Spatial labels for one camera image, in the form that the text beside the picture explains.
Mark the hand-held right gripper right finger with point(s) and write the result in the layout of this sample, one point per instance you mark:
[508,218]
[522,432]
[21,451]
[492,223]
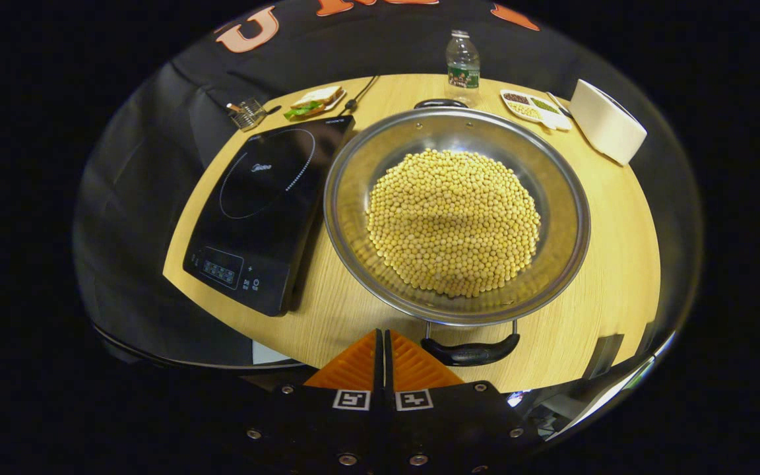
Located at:
[446,429]

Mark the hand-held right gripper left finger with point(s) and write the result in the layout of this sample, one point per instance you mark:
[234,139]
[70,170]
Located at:
[327,429]

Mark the clear plastic water bottle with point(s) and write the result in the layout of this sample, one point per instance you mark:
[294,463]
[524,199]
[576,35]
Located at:
[463,66]

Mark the white toaster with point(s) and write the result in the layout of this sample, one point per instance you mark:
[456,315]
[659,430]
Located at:
[607,125]

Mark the white divided bean dish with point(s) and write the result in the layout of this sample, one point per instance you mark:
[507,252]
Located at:
[535,109]

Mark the sandwich with lettuce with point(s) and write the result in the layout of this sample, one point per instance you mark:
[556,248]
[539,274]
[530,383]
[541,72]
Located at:
[314,99]

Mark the black induction cooktop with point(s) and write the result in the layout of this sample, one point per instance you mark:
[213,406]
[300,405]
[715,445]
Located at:
[261,211]

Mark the pile of yellow soybeans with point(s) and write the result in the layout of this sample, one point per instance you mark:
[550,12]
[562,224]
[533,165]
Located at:
[452,224]

